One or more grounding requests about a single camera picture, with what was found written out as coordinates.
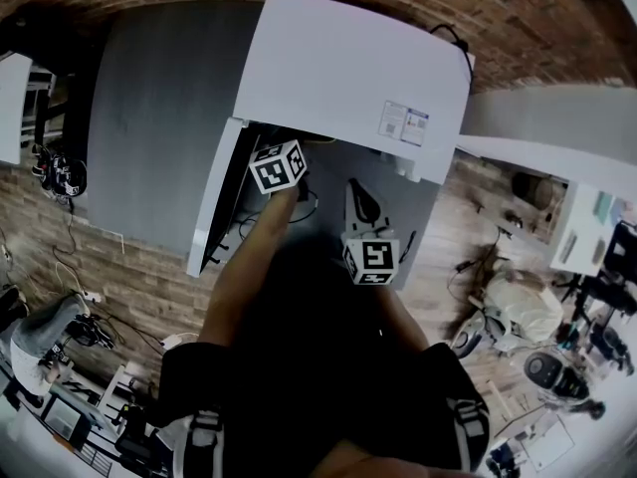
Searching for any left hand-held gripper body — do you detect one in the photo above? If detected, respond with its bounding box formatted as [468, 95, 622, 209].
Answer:
[248, 138, 314, 204]

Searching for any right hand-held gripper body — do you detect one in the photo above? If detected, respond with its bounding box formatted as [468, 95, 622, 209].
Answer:
[341, 176, 401, 287]

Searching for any person's left forearm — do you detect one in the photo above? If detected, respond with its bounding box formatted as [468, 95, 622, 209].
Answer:
[197, 185, 301, 354]

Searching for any person's right forearm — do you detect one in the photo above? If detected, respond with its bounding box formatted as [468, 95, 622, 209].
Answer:
[375, 282, 435, 356]

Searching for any person's black shirt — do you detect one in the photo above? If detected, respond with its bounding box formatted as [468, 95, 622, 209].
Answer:
[157, 230, 495, 478]

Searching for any beige cloth bundle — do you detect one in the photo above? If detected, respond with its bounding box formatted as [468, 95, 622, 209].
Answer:
[480, 269, 566, 346]

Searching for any white power strip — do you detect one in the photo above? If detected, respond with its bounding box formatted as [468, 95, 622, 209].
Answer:
[158, 333, 201, 352]

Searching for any black gripper with marker cube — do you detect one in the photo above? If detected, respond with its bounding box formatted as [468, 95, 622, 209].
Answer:
[30, 144, 90, 199]

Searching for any black round floor robot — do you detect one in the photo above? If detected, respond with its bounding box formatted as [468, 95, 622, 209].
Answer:
[523, 350, 594, 403]

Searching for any white side table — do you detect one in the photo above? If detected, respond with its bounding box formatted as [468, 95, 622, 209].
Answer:
[0, 51, 35, 164]

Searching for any thin black cable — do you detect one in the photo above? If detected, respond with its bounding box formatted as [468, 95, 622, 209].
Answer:
[237, 189, 320, 241]

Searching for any grey harness strap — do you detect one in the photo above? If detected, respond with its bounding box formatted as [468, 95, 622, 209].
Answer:
[181, 407, 223, 478]
[445, 394, 493, 473]

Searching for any black power cable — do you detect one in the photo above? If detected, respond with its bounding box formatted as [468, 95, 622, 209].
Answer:
[429, 23, 473, 85]

